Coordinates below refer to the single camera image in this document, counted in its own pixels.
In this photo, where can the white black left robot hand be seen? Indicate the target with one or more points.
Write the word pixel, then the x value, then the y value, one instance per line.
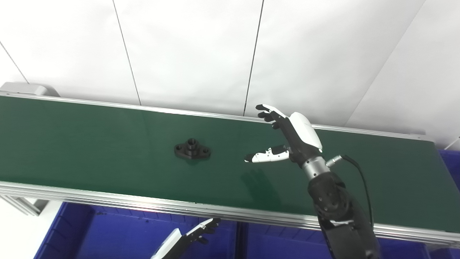
pixel 179 242

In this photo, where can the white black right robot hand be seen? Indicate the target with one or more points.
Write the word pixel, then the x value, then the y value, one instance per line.
pixel 298 136

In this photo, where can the black flanged machine part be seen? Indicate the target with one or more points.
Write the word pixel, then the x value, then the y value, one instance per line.
pixel 192 149

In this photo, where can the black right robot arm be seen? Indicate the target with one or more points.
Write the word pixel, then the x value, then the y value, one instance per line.
pixel 334 205

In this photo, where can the blue plastic bin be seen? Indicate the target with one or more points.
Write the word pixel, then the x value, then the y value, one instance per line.
pixel 280 244
pixel 115 233
pixel 451 165

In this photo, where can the aluminium conveyor support leg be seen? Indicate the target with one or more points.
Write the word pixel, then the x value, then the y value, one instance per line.
pixel 21 204

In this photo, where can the grey conveyor motor housing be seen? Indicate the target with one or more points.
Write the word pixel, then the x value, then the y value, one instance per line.
pixel 25 88

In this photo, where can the thin grey rod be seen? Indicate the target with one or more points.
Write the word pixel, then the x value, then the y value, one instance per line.
pixel 453 143

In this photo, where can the green conveyor belt aluminium frame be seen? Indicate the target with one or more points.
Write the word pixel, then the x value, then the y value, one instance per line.
pixel 107 151

